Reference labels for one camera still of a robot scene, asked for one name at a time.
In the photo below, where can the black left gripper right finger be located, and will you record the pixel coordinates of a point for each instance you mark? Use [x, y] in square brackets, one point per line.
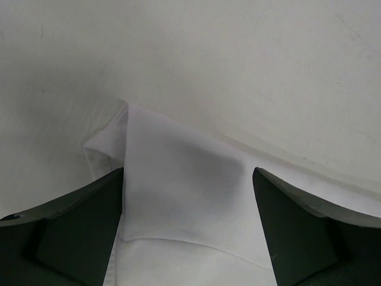
[312, 241]

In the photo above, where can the white t shirt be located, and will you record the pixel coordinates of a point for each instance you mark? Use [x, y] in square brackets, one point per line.
[189, 212]

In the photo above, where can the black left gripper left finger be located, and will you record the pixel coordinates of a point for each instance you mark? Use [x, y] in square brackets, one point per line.
[66, 241]

